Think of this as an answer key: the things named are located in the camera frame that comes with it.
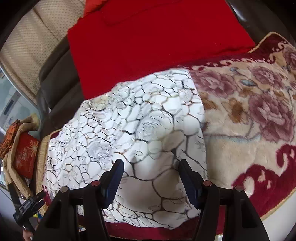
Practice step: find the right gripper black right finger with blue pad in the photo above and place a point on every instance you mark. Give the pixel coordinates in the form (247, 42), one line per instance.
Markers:
(242, 222)

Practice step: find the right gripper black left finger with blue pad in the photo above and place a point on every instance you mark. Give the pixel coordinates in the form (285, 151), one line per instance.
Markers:
(77, 214)

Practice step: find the white crackle-print garment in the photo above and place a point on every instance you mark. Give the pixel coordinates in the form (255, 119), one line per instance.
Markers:
(150, 124)

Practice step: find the person's left hand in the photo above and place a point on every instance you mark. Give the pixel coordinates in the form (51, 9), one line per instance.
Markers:
(27, 235)

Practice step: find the red gift box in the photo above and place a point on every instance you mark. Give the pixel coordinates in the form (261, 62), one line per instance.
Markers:
(25, 156)

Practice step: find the orange patterned fabric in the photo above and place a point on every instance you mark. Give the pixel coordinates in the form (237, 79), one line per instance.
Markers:
(9, 138)

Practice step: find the floral plush blanket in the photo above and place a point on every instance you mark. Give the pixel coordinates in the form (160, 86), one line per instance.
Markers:
(248, 130)

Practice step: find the beige quilted headboard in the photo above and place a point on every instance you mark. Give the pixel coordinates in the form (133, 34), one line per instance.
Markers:
(34, 38)

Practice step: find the red pillow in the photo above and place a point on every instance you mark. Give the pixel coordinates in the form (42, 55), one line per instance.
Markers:
(126, 40)

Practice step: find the window with metal frame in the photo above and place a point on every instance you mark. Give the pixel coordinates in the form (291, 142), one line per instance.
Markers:
(14, 104)

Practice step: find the dark leather bed frame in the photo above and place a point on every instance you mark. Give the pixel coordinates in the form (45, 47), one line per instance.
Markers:
(60, 94)

